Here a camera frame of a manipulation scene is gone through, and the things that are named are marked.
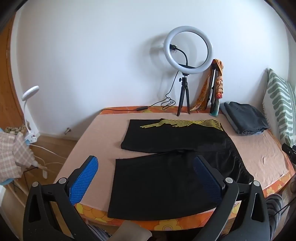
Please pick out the orange patterned scarf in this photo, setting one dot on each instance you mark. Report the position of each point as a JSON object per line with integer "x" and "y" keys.
{"x": 204, "y": 87}

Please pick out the folded grey stand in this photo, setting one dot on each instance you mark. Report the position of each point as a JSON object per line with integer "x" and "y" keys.
{"x": 214, "y": 92}

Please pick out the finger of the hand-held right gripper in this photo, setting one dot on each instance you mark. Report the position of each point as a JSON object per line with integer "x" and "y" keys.
{"x": 288, "y": 148}

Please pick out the black pants with yellow stripes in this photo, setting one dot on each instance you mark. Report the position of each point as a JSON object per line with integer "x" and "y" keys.
{"x": 161, "y": 185}

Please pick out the checked beige cloth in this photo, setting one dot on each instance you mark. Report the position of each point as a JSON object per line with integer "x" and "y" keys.
{"x": 11, "y": 150}

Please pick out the stack of folded grey clothes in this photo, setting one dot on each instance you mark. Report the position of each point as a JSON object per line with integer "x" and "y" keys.
{"x": 247, "y": 115}

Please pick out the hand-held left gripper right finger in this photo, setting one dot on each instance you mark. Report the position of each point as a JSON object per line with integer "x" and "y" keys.
{"x": 208, "y": 180}

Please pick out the white clip lamp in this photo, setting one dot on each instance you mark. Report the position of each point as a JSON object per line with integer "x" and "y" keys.
{"x": 30, "y": 90}

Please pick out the wooden door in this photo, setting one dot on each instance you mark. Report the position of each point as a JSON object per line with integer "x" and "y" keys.
{"x": 9, "y": 92}

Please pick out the green patterned white pillow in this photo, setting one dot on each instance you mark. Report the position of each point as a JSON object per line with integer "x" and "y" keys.
{"x": 279, "y": 97}

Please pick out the peach blanket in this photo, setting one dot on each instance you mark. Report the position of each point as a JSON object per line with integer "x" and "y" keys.
{"x": 99, "y": 129}

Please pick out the person's striped trouser leg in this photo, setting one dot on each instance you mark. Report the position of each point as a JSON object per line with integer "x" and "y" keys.
{"x": 275, "y": 213}

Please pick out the small black tripod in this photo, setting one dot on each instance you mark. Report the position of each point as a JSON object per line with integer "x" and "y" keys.
{"x": 184, "y": 92}

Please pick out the metal door stopper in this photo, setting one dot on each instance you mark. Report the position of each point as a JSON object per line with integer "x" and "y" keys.
{"x": 67, "y": 131}

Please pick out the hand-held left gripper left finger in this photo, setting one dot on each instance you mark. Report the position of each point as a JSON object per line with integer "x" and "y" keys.
{"x": 84, "y": 178}

